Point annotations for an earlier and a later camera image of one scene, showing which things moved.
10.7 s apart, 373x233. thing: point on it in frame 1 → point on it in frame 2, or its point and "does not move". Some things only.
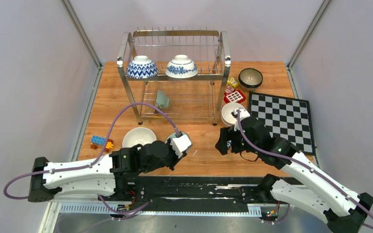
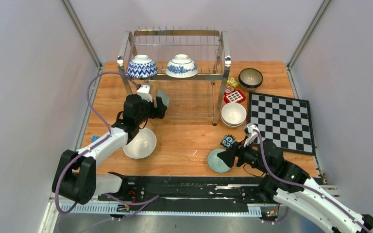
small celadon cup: x=161 y=99 does not move
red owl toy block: x=228 y=91 does not move
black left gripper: x=176 y=158 → x=161 y=108
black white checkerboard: x=285 y=117 does not move
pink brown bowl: x=250 y=90 does not move
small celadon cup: x=173 y=135 → x=215 y=163
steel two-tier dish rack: x=175 y=73 does not move
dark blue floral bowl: x=250 y=78 does not move
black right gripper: x=227 y=133 → x=228 y=156
